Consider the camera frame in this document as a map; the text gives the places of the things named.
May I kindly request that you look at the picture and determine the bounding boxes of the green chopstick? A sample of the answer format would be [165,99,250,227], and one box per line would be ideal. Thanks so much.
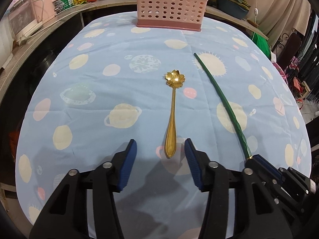
[193,52,253,160]

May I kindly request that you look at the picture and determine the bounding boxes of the gold flower spoon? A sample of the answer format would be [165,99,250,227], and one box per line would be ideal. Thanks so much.
[164,70,185,159]

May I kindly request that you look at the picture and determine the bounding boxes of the blue planet tablecloth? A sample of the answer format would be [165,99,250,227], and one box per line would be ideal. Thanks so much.
[16,12,311,238]

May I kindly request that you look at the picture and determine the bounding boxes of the green plastic bag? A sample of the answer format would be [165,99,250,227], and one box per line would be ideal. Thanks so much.
[251,32,271,59]

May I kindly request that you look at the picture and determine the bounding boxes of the pink utensil basket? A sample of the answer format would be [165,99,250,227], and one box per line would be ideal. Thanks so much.
[137,0,208,31]

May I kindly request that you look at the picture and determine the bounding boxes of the beige hanging curtain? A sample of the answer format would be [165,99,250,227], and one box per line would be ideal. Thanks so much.
[246,0,311,46]

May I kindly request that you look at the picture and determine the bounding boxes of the blue basin with greens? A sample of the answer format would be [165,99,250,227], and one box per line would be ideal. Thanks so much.
[216,0,251,20]

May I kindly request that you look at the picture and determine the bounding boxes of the white blender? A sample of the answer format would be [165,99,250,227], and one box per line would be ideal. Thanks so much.
[8,0,43,43]

